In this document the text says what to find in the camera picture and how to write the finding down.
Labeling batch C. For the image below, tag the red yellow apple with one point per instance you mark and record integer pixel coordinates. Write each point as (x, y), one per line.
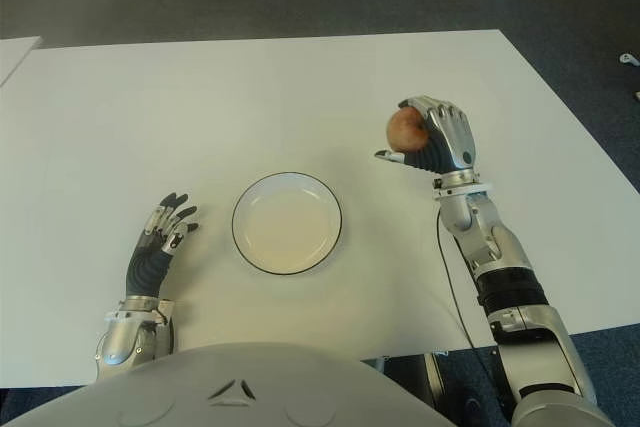
(406, 129)

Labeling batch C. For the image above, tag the white side table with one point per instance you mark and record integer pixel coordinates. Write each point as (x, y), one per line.
(15, 59)

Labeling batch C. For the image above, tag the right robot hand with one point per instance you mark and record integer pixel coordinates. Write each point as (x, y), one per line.
(450, 142)

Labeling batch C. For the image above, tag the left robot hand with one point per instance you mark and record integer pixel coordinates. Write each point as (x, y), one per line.
(145, 272)

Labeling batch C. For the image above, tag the grey robot torso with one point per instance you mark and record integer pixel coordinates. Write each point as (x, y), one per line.
(225, 392)

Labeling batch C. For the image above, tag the metal table leg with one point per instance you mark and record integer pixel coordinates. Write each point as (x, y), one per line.
(433, 372)

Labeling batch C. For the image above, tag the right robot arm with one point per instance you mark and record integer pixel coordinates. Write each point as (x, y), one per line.
(505, 272)

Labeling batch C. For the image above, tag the white plate black rim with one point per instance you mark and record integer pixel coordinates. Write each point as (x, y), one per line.
(287, 227)

